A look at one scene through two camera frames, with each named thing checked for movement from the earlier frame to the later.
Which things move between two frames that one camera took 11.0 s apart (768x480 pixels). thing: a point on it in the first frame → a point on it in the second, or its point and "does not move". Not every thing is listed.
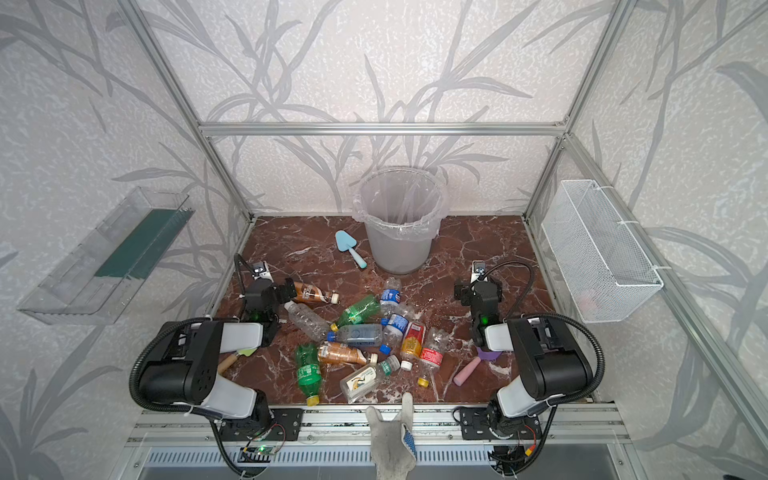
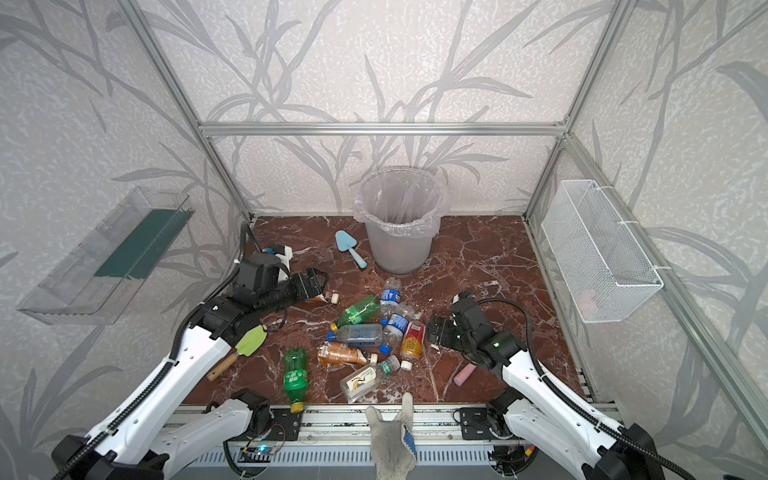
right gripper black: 470,293 → 450,330
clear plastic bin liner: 402,203 does not move
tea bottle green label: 363,380 does not move
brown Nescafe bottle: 342,353 does not move
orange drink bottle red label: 412,344 does not move
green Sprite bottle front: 309,373 → 296,377
